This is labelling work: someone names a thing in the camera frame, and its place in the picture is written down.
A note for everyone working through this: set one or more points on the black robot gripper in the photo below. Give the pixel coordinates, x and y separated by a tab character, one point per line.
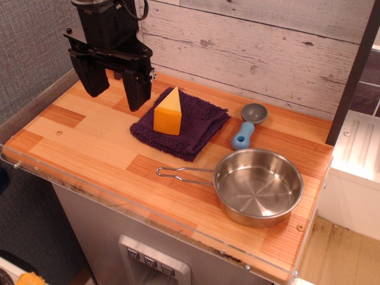
109	29

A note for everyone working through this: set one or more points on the blue spoon with grey bowl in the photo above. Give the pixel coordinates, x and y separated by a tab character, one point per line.
253	114

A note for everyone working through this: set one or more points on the orange cheese wedge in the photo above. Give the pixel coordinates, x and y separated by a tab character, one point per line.
168	114

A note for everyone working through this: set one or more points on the purple folded towel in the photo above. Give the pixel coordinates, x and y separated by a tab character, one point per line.
200	121

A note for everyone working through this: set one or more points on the grey toy cabinet front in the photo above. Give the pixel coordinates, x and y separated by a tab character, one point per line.
97	227

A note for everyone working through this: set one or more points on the silver dispenser button panel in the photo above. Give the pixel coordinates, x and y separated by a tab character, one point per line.
147	265

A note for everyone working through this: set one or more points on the stainless steel pan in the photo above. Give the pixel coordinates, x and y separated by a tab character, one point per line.
256	187

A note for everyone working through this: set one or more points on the orange object bottom left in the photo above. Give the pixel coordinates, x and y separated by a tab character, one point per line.
30	279

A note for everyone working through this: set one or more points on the white toy sink unit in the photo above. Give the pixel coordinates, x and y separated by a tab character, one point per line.
350	195

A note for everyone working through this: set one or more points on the dark left vertical post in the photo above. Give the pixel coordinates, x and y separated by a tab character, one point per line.
117	75

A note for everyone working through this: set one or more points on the dark vertical post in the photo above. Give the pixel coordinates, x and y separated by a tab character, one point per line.
117	75
359	63

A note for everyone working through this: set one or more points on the dark right vertical post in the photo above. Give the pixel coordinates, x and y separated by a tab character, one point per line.
359	63

